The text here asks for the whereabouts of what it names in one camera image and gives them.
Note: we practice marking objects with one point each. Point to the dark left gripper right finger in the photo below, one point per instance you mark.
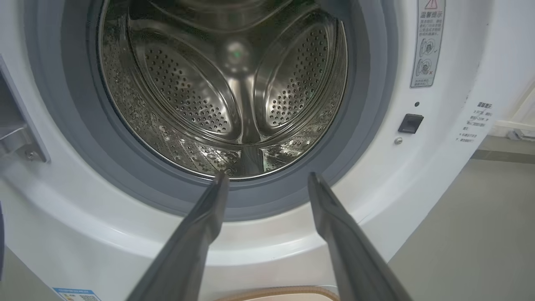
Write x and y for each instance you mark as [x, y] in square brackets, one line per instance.
[351, 259]

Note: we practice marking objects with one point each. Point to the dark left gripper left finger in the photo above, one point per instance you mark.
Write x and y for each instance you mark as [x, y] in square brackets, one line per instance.
[188, 251]

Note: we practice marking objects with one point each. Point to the white front-load washing machine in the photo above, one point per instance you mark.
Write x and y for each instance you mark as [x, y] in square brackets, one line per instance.
[267, 242]

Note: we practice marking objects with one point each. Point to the cream basket with brown rim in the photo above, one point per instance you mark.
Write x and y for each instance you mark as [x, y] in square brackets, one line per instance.
[271, 291]

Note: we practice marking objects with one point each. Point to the black door latch socket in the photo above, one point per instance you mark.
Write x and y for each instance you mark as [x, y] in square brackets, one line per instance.
[410, 123]

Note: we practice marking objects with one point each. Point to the perforated steel washer drum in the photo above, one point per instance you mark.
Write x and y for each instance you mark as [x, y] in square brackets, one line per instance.
[188, 83]

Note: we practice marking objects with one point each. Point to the metal door hinge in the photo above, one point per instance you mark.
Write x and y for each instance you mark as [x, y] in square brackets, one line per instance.
[16, 142]

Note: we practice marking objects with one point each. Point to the blue energy label sticker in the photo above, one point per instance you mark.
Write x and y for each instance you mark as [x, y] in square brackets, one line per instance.
[77, 294]

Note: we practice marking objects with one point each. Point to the small printed text sticker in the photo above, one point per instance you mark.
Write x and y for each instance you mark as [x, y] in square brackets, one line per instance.
[476, 121]

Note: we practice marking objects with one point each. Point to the grey pictogram warning sticker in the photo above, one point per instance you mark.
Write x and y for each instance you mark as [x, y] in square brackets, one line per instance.
[427, 50]

